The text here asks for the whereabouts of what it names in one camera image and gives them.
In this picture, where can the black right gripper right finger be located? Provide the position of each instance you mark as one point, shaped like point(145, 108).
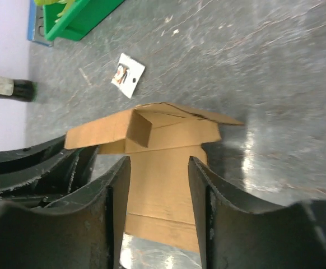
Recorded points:
point(236, 229)

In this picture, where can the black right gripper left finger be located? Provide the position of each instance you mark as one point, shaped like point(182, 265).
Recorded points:
point(81, 230)

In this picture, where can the small white sticker packet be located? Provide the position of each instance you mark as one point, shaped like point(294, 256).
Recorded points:
point(127, 75)

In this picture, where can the cola glass bottle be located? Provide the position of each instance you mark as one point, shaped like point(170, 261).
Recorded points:
point(15, 89)

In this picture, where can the green plastic crate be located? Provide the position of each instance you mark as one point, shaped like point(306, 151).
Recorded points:
point(74, 22)

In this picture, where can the blue rectangular box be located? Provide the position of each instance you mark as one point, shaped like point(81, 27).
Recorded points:
point(35, 27)

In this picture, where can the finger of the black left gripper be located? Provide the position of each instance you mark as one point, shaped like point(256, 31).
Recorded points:
point(60, 175)
point(20, 159)

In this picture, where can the brown cardboard box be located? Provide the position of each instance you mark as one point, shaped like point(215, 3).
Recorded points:
point(159, 138)

